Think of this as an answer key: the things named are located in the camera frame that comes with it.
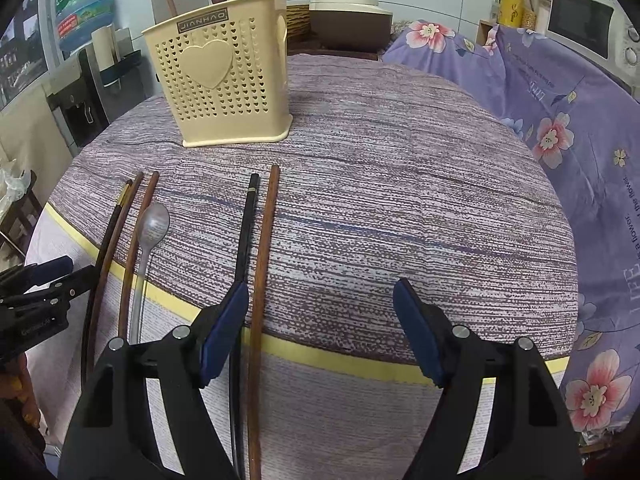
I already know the brown wooden chopstick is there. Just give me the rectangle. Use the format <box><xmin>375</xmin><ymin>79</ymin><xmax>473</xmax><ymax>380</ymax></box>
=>
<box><xmin>87</xmin><ymin>171</ymin><xmax>144</xmax><ymax>378</ymax></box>
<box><xmin>247</xmin><ymin>165</ymin><xmax>281</xmax><ymax>480</ymax></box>
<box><xmin>80</xmin><ymin>179</ymin><xmax>132</xmax><ymax>386</ymax></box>
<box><xmin>117</xmin><ymin>171</ymin><xmax>160</xmax><ymax>339</ymax></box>

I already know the woven basket sink bowl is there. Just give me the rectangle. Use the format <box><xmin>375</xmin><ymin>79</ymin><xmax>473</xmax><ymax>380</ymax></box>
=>
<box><xmin>286</xmin><ymin>3</ymin><xmax>311</xmax><ymax>44</ymax></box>

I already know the purple floral cloth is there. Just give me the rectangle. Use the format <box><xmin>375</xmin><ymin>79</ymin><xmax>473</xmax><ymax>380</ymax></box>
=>
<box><xmin>383</xmin><ymin>21</ymin><xmax>639</xmax><ymax>434</ymax></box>

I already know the grey translucent plastic spoon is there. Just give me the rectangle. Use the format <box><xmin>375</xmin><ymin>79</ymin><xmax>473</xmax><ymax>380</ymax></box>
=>
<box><xmin>128</xmin><ymin>202</ymin><xmax>170</xmax><ymax>344</ymax></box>

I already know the black chopstick gold band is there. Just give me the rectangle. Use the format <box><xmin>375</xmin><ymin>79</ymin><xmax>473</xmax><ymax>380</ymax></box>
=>
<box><xmin>228</xmin><ymin>174</ymin><xmax>260</xmax><ymax>479</ymax></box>

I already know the purple striped tablecloth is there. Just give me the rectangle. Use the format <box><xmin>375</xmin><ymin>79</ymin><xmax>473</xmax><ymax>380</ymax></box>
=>
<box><xmin>27</xmin><ymin>55</ymin><xmax>577</xmax><ymax>479</ymax></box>

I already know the water dispenser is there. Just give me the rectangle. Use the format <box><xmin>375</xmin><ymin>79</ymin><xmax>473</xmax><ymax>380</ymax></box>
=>
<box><xmin>43</xmin><ymin>44</ymin><xmax>145</xmax><ymax>153</ymax></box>

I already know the beige plastic utensil holder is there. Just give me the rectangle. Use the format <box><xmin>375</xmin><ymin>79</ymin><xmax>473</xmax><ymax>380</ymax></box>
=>
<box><xmin>142</xmin><ymin>0</ymin><xmax>293</xmax><ymax>148</ymax></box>

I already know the person's hand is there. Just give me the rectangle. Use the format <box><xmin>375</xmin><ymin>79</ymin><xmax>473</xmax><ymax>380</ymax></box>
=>
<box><xmin>1</xmin><ymin>353</ymin><xmax>41</xmax><ymax>429</ymax></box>

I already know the white microwave oven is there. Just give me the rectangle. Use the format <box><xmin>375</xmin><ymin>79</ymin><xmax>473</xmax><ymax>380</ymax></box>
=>
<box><xmin>546</xmin><ymin>0</ymin><xmax>639</xmax><ymax>86</ymax></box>

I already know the blue water jug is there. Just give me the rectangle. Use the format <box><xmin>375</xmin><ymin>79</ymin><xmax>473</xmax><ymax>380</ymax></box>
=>
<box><xmin>55</xmin><ymin>0</ymin><xmax>115</xmax><ymax>53</ymax></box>

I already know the white brown rice cooker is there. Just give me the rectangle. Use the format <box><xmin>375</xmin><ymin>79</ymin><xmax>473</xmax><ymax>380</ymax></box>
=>
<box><xmin>309</xmin><ymin>0</ymin><xmax>393</xmax><ymax>53</ymax></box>

